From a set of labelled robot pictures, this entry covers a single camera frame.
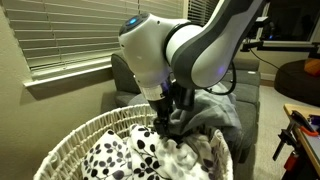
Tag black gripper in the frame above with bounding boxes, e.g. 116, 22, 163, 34
146, 81, 195, 137

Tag white window blinds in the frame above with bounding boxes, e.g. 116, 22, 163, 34
1, 0, 184, 79

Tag orange object on ottoman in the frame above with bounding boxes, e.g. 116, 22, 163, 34
304, 58, 320, 76

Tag black camera on boom arm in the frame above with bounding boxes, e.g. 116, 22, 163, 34
240, 16, 319, 54

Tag wooden table with clamps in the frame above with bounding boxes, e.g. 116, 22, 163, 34
272, 104, 320, 180

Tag green blanket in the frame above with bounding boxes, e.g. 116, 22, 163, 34
169, 90, 242, 155

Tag white leaf-pattern pillow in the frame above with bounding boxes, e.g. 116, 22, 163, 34
81, 124, 219, 180

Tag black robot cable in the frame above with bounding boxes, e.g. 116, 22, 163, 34
203, 59, 238, 96

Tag grey fabric couch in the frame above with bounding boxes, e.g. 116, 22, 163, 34
111, 51, 260, 163

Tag dark round ottoman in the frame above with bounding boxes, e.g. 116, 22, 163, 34
274, 60, 320, 106

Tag white woven basket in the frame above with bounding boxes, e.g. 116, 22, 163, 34
33, 105, 234, 180

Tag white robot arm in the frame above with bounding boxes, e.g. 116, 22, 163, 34
118, 0, 267, 137

